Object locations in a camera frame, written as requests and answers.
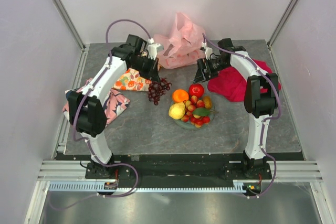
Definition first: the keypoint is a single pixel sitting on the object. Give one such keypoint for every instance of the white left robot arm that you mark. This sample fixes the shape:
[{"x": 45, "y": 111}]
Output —
[{"x": 86, "y": 113}]

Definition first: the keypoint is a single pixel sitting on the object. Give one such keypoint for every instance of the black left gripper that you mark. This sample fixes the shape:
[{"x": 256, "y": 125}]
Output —
[{"x": 153, "y": 72}]

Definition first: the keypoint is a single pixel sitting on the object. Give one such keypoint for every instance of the blue-grey cable duct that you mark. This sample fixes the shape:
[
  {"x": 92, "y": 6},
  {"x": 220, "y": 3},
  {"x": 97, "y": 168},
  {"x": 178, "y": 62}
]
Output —
[{"x": 104, "y": 187}]

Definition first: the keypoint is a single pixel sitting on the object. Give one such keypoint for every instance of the red cloth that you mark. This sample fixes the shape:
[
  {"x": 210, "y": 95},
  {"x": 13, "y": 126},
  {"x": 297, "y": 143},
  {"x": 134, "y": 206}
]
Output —
[{"x": 230, "y": 84}]

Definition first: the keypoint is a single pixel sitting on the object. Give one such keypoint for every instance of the pink plastic bag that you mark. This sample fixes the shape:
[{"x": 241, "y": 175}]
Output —
[{"x": 182, "y": 47}]

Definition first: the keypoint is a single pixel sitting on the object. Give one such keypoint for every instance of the yellow fake pear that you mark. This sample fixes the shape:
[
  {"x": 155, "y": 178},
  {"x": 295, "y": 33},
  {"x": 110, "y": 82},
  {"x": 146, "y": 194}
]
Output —
[{"x": 177, "y": 111}]

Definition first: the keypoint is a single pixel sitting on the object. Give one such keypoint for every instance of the red fake apple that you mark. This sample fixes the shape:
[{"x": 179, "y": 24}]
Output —
[{"x": 196, "y": 90}]

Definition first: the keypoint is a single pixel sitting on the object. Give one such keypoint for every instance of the grey-green round plate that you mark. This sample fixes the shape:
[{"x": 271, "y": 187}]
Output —
[{"x": 196, "y": 119}]

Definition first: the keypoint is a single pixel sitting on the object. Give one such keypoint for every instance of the orange floral cloth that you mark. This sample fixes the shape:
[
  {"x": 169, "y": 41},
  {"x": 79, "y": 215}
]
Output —
[{"x": 132, "y": 81}]

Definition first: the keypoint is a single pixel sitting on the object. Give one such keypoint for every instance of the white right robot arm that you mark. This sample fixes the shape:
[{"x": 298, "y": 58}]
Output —
[{"x": 261, "y": 96}]

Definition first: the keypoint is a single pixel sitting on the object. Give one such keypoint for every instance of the purple fake grape bunch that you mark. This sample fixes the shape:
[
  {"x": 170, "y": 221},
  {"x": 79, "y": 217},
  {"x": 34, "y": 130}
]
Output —
[{"x": 158, "y": 89}]

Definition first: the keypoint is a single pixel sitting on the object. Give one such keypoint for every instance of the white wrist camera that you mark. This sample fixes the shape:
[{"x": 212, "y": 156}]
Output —
[
  {"x": 207, "y": 50},
  {"x": 153, "y": 49}
]

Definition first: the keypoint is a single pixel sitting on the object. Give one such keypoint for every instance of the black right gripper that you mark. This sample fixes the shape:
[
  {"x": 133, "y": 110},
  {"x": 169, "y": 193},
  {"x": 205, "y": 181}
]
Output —
[{"x": 200, "y": 75}]

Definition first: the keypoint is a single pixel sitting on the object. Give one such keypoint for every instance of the brown fake kiwi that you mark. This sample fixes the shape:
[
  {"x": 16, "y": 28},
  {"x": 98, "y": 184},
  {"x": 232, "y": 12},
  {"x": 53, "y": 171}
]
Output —
[{"x": 207, "y": 102}]

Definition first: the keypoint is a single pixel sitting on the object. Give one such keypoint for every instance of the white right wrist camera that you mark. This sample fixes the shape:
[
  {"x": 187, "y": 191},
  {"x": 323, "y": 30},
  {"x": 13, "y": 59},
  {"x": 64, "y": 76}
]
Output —
[{"x": 207, "y": 50}]

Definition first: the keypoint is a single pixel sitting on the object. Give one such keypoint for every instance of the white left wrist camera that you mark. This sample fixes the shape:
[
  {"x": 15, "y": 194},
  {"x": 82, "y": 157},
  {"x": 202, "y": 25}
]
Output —
[{"x": 153, "y": 49}]

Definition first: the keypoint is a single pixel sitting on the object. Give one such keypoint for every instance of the orange fake mandarin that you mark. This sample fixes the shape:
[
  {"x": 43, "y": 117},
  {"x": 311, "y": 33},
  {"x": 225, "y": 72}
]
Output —
[{"x": 180, "y": 95}]

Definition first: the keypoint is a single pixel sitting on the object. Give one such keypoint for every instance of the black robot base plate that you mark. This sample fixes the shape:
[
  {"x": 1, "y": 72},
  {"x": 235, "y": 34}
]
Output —
[{"x": 225, "y": 166}]

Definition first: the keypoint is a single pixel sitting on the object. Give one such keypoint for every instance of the red yellow fake fruit bunch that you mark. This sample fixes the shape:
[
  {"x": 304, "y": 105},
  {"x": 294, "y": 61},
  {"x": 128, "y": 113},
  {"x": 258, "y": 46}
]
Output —
[{"x": 195, "y": 102}]

